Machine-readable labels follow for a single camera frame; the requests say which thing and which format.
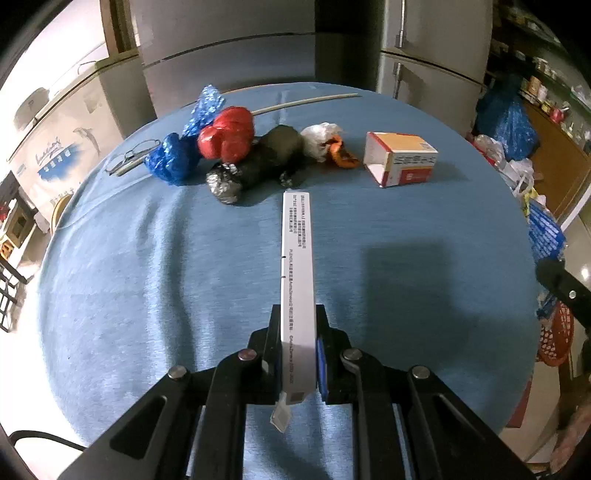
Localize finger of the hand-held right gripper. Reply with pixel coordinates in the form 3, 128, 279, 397
536, 258, 591, 333

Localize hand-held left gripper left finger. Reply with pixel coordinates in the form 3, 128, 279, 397
58, 305, 282, 480

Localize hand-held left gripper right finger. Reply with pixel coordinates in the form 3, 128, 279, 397
316, 305, 550, 480

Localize red plastic basket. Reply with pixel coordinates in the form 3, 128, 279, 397
538, 302, 575, 367

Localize long white cardboard box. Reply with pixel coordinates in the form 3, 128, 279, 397
270, 189, 319, 433

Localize silver-black plastic bag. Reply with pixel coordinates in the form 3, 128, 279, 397
205, 162, 245, 206

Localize black plastic bag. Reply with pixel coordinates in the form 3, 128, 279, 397
240, 126, 308, 190

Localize orange and white carton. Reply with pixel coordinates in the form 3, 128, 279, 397
363, 131, 439, 189

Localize orange wrapper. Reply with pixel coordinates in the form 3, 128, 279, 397
325, 137, 360, 169

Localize heap of white plastic bags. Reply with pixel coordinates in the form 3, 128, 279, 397
471, 134, 536, 197

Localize blue tablecloth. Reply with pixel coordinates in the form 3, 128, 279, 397
37, 82, 543, 480

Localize wooden cabinet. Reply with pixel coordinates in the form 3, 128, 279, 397
489, 0, 591, 222

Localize large blue plastic bag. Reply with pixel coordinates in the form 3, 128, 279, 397
475, 76, 539, 160

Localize white plastic bag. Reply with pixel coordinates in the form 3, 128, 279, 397
300, 122, 345, 162

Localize red plastic bag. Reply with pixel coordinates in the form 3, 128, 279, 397
198, 106, 256, 163

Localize eyeglasses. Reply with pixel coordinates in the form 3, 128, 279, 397
105, 140, 160, 176

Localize thin wooden stick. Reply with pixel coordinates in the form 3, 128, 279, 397
252, 93, 360, 115

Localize black metal rack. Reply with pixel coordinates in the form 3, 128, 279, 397
0, 258, 33, 333

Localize silver refrigerator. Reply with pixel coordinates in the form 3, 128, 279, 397
376, 0, 495, 123

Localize white chest freezer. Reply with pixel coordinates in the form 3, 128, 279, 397
7, 55, 153, 222

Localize grey refrigerator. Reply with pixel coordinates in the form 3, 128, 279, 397
131, 0, 319, 118

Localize black cable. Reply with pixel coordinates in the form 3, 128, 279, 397
9, 429, 86, 450

